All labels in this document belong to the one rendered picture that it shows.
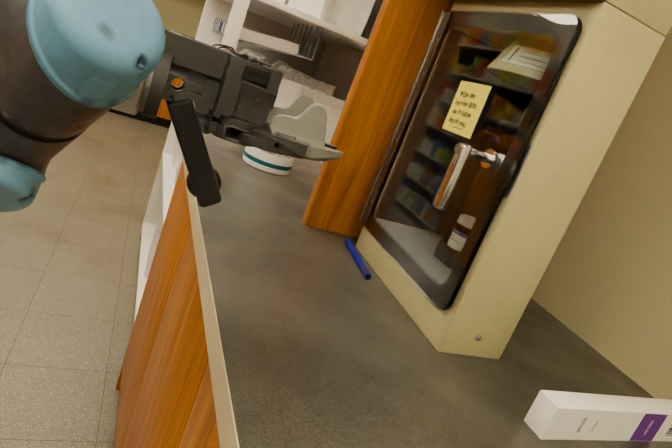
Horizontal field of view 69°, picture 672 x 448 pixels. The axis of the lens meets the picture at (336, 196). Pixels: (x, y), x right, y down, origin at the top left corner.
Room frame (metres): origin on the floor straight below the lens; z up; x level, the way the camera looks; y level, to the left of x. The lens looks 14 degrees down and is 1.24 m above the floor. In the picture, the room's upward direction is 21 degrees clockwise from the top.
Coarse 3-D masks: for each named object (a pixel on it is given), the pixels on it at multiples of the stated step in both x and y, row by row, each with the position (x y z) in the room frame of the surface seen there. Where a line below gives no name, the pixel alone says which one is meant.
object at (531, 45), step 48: (480, 48) 0.76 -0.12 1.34; (528, 48) 0.67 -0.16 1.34; (432, 96) 0.83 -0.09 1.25; (528, 96) 0.63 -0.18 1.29; (432, 144) 0.78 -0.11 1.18; (480, 144) 0.68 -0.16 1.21; (384, 192) 0.85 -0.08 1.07; (432, 192) 0.73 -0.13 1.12; (480, 192) 0.64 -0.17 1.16; (384, 240) 0.79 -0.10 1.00; (432, 240) 0.68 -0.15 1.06; (480, 240) 0.61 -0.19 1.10; (432, 288) 0.64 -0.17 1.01
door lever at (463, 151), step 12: (456, 144) 0.63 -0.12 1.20; (456, 156) 0.63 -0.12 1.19; (468, 156) 0.63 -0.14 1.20; (480, 156) 0.64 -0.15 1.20; (492, 156) 0.64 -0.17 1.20; (456, 168) 0.62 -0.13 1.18; (444, 180) 0.63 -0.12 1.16; (456, 180) 0.63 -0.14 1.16; (444, 192) 0.62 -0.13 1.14; (444, 204) 0.62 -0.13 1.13
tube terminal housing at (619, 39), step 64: (512, 0) 0.76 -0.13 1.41; (576, 0) 0.65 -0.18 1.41; (640, 0) 0.63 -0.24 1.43; (576, 64) 0.61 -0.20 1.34; (640, 64) 0.65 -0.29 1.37; (576, 128) 0.63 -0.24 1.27; (512, 192) 0.61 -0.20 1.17; (576, 192) 0.65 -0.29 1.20; (384, 256) 0.80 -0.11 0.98; (512, 256) 0.63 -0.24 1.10; (448, 320) 0.61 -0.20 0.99; (512, 320) 0.65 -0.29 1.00
